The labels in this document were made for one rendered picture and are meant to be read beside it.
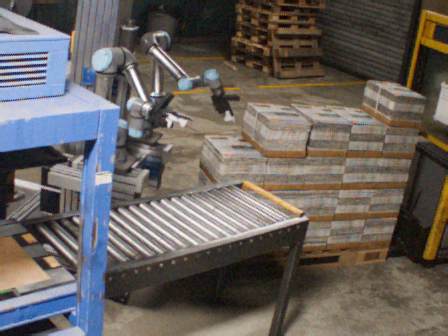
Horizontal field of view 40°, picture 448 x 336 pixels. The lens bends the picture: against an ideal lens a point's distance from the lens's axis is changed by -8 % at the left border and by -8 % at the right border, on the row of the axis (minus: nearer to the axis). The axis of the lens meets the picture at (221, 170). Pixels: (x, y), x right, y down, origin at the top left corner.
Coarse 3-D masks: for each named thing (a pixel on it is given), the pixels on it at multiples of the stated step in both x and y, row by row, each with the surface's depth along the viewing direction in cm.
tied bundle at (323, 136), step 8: (296, 112) 427; (312, 120) 407; (312, 128) 407; (320, 128) 407; (328, 128) 409; (336, 128) 411; (344, 128) 413; (312, 136) 407; (320, 136) 409; (328, 136) 411; (336, 136) 414; (344, 136) 416; (312, 144) 409; (320, 144) 411; (328, 144) 413; (336, 144) 416; (344, 144) 418
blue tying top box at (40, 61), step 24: (24, 24) 209; (0, 48) 184; (24, 48) 189; (48, 48) 195; (0, 72) 187; (24, 72) 193; (48, 72) 198; (0, 96) 190; (24, 96) 195; (48, 96) 202
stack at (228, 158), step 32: (224, 160) 390; (256, 160) 398; (288, 160) 407; (320, 160) 416; (352, 160) 426; (256, 192) 407; (288, 192) 416; (320, 192) 425; (352, 192) 436; (320, 224) 436; (352, 224) 447; (256, 256) 427; (320, 256) 447; (352, 256) 459
